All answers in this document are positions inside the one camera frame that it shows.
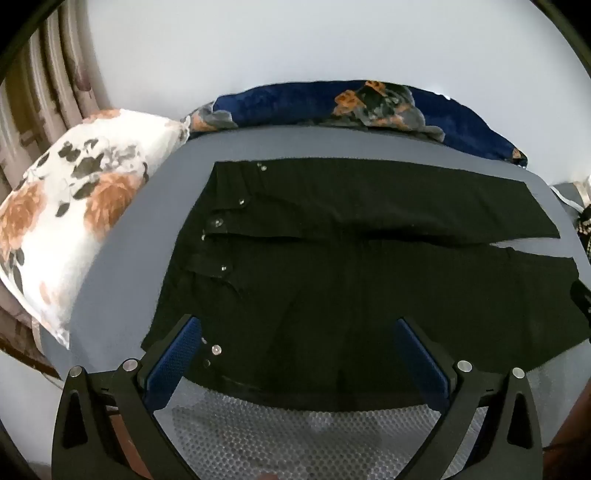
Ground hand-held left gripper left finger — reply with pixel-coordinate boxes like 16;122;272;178
52;315;204;480

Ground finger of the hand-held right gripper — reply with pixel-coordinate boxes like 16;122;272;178
569;279;591;333

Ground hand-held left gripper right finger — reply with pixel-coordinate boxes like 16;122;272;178
394;316;543;480

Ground black pants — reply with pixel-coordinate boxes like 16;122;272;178
140;157;591;411

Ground black and white patterned cloth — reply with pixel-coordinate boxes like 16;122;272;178
574;215;591;264

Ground grey mesh mattress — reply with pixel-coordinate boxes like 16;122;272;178
41;124;591;480

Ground white floral pillow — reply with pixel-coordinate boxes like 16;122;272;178
0;108;191;350

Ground blue floral blanket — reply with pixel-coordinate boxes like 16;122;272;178
185;80;528;168

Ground beige pleated curtain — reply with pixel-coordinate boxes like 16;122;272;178
0;0;114;185

